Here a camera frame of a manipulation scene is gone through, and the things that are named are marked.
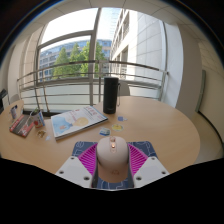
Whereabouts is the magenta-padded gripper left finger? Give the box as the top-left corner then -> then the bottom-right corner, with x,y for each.
54,143 -> 100,188

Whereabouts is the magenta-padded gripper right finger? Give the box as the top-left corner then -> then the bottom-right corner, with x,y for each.
127,143 -> 171,188

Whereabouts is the round yellow sticker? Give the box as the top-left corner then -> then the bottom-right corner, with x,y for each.
111,123 -> 125,132

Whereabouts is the light illustrated magazine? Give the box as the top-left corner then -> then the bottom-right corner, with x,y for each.
50,105 -> 109,141

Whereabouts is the metal window railing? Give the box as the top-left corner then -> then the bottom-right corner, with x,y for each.
16,59 -> 169,113

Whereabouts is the black tumbler bottle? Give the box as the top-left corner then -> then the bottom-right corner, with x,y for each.
102,76 -> 121,115

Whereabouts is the beige computer mouse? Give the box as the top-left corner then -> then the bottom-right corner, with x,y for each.
95,135 -> 130,184

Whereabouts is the blue and white sticker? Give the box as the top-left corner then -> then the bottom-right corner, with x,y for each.
99,127 -> 111,137

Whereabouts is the white chair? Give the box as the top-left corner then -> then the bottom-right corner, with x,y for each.
118,81 -> 131,98

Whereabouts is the red and grey magazine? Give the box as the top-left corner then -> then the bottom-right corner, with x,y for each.
8,114 -> 35,139

